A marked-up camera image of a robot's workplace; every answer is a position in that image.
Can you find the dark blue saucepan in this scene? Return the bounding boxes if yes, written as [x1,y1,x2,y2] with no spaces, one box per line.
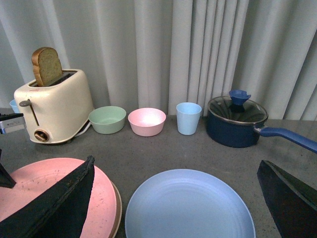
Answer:
[207,111,317,153]

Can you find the pink bowl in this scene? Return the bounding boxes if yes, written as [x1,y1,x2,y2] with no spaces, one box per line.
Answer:
[128,108,166,137]

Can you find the green bowl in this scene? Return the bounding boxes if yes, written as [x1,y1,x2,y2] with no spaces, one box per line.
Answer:
[89,106,126,134]

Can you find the light blue cup behind toaster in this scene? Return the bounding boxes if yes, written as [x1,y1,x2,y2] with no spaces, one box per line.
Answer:
[9,99,20,114]

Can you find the white toaster power cord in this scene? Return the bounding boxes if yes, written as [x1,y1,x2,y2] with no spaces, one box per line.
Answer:
[73,121,92,137]

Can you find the glass lid with blue knob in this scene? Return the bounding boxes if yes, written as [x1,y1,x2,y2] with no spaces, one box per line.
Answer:
[208,90,268,124]

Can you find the other arm gripper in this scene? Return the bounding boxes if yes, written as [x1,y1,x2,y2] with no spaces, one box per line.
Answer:
[0,113,26,188]

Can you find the light blue plate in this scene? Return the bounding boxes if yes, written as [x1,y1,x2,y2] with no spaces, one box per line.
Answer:
[125,169,256,238]

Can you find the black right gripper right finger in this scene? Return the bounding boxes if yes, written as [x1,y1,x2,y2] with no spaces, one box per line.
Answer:
[257,160,317,238]

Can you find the cream toaster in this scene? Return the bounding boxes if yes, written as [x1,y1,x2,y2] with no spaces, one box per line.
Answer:
[14,69,94,144]

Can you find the brown bread slice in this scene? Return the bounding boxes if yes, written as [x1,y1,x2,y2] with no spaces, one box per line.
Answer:
[31,47,63,87]

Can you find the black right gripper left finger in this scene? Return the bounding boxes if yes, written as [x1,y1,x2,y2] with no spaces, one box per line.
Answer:
[0,156,95,238]

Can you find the grey curtain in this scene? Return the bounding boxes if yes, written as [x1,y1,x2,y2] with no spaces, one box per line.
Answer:
[0,0,317,120]

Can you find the pink plate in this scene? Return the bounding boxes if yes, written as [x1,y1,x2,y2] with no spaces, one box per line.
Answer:
[0,158,116,238]

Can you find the cream plate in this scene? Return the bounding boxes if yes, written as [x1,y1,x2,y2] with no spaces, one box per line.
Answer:
[108,182,122,238]

